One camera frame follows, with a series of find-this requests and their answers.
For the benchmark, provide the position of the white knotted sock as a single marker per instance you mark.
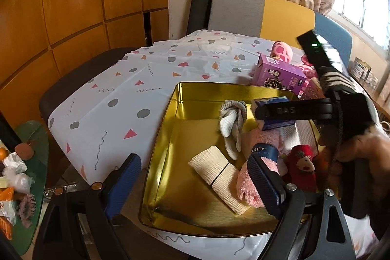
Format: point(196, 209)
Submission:
point(228, 123)

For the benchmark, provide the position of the green glass side table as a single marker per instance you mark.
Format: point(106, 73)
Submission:
point(36, 141)

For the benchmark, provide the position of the white patterned tablecloth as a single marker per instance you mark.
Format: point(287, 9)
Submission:
point(122, 89)

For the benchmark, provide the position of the black rolled mat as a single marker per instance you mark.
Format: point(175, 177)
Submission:
point(199, 4)

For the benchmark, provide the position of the grey yellow blue sofa backrest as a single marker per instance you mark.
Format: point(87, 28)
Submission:
point(237, 11)

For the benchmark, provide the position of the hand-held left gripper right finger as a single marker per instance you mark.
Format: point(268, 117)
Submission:
point(265, 187)

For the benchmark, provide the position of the wooden wardrobe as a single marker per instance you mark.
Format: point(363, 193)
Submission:
point(70, 4)

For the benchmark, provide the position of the pink patterned plush toy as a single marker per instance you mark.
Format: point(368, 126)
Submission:
point(281, 51)

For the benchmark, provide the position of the red plush toy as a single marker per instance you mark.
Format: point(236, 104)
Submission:
point(301, 167)

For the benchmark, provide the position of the person's right hand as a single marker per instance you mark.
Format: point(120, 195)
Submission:
point(379, 162)

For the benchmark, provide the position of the beige elastic bandage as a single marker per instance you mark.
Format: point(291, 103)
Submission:
point(218, 176)

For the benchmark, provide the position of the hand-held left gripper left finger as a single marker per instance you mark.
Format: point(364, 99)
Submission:
point(122, 187)

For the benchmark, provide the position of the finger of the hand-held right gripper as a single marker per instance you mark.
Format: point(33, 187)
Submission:
point(292, 110)

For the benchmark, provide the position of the golden tin tray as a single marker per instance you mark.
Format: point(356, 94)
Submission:
point(189, 174)

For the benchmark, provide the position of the pink fuzzy sock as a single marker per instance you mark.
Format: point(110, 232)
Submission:
point(249, 183)

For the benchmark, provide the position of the blue tissue packet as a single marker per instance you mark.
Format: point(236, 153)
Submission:
point(274, 125)

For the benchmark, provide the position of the purple cardboard box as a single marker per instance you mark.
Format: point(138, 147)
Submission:
point(277, 74)

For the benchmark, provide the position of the brown round lid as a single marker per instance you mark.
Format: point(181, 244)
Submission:
point(23, 151)

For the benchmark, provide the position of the crumpled white tissue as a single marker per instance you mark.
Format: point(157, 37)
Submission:
point(16, 174)

